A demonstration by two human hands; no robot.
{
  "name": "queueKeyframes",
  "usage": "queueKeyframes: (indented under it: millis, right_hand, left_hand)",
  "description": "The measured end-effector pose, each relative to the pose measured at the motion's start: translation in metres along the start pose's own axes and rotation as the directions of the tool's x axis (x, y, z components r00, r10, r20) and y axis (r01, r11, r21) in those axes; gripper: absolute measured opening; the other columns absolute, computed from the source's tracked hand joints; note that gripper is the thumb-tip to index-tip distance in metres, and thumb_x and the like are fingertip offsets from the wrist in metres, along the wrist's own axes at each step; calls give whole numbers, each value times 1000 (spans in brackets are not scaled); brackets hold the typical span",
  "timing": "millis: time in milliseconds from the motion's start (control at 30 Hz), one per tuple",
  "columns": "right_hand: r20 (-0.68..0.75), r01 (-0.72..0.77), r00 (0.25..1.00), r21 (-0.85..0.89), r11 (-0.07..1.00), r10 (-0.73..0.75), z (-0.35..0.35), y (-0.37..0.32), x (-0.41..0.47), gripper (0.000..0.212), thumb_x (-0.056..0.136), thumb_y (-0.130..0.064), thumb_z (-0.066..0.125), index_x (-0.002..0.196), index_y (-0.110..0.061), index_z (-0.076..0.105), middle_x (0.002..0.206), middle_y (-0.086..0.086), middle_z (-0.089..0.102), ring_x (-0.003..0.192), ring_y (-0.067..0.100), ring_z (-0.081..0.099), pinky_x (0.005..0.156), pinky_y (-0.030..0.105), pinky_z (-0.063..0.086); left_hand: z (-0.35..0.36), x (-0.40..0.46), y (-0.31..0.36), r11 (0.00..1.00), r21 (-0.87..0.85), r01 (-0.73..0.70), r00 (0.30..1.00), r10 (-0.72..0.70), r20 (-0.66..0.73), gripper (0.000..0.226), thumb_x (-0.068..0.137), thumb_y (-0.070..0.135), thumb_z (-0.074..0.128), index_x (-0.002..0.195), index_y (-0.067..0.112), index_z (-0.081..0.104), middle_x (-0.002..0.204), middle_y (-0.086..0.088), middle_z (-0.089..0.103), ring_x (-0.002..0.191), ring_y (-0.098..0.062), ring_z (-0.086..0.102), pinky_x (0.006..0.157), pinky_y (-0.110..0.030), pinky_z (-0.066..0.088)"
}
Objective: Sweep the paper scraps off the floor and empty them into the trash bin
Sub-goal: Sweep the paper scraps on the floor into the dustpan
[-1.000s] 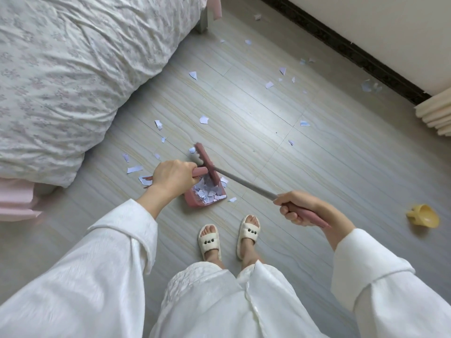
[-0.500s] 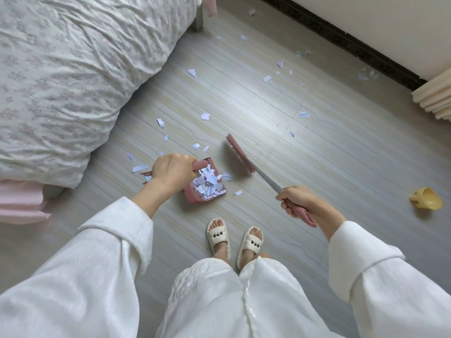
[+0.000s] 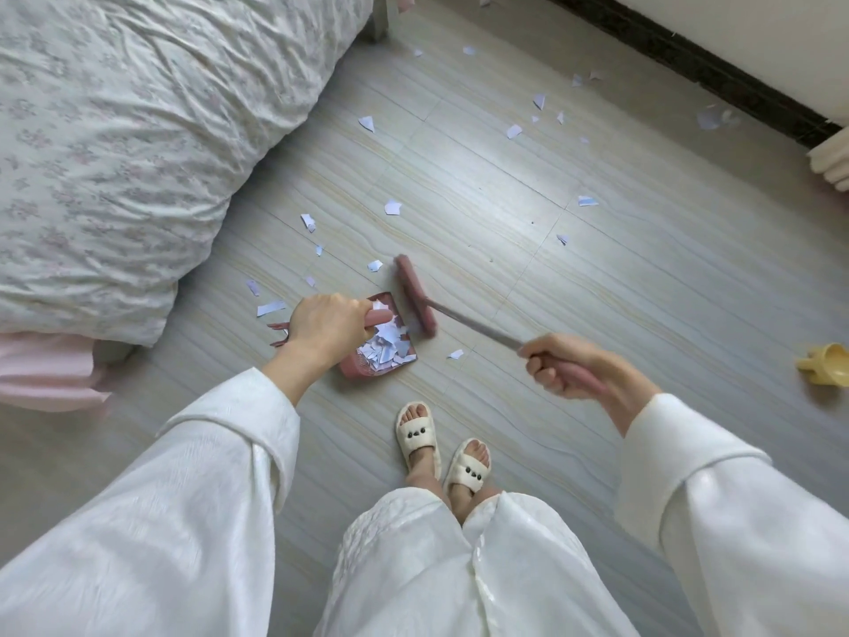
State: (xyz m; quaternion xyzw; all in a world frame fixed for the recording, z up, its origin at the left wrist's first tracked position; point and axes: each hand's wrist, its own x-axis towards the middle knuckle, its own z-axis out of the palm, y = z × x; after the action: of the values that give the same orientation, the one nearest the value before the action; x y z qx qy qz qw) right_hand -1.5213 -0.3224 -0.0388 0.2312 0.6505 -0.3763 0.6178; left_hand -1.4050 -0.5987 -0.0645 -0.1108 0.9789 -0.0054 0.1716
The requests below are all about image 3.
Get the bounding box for person's right forearm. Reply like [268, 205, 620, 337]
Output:
[607, 384, 849, 637]

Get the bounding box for yellow plastic cup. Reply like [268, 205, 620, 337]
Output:
[796, 343, 849, 391]

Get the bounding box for pile of paper scraps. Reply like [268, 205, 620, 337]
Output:
[358, 300, 413, 376]

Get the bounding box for pink broom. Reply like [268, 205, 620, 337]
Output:
[394, 253, 610, 396]

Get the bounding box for pink dustpan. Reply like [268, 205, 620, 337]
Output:
[267, 292, 418, 383]

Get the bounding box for person's left forearm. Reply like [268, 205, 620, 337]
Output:
[0, 351, 314, 637]

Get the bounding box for person's left hand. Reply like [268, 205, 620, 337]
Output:
[285, 293, 376, 367]

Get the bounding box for scattered torn paper bits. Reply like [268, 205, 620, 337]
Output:
[245, 0, 741, 362]

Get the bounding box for dark baseboard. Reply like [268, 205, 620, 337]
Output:
[534, 0, 845, 150]

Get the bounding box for floral white duvet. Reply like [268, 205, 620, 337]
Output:
[0, 0, 380, 347]

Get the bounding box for pale bed leg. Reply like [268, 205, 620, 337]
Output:
[361, 0, 394, 44]

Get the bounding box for white trousers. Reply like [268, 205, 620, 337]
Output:
[312, 487, 642, 637]

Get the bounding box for person's right hand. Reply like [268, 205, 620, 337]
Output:
[516, 333, 662, 437]

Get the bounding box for cream pleated fabric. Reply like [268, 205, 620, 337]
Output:
[805, 124, 849, 194]

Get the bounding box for cream slipper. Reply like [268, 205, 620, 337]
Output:
[442, 438, 493, 506]
[395, 402, 444, 482]

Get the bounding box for pink bed sheet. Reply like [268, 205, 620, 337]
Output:
[0, 331, 115, 413]

